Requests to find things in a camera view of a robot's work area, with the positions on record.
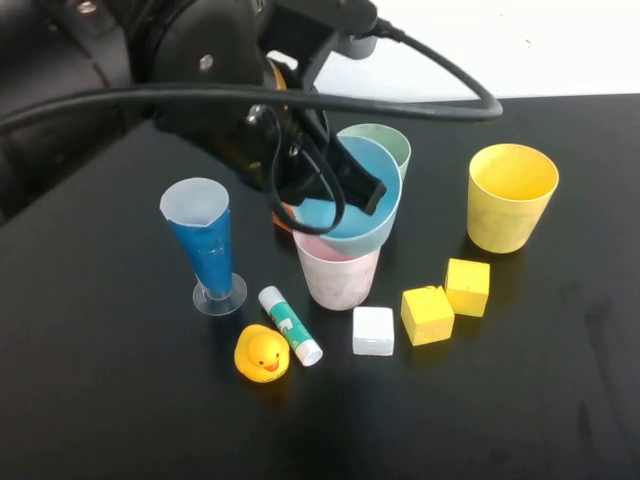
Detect black orange left gripper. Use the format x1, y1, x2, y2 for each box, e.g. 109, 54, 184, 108
219, 54, 389, 216

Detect blue plastic cup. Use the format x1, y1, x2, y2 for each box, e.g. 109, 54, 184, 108
293, 135, 403, 257

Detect green plastic cup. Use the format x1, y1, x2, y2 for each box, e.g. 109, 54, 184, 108
337, 123, 413, 181

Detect yellow plastic cup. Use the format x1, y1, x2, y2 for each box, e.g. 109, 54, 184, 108
466, 143, 560, 254

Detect orange-red cube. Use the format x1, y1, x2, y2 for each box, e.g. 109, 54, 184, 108
271, 209, 297, 234

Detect pink plastic cup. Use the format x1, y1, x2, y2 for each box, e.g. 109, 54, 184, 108
292, 229, 382, 311

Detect white block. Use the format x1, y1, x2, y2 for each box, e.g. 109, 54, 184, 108
351, 305, 395, 357

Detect white green glue stick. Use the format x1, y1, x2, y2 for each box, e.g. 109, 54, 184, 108
257, 285, 324, 368

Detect blue-taped conical measuring glass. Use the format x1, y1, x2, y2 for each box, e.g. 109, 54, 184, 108
159, 176, 249, 317

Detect yellow cube with chipped edge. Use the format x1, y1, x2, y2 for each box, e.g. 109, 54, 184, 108
400, 285, 456, 346

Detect yellow rubber duck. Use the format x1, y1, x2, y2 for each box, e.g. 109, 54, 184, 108
233, 323, 291, 384

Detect thin black cable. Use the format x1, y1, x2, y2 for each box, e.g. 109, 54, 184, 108
269, 107, 347, 236

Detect thick black cable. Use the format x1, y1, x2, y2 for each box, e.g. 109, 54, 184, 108
0, 17, 503, 135

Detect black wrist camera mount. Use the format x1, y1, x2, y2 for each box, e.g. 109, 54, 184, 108
262, 0, 381, 96

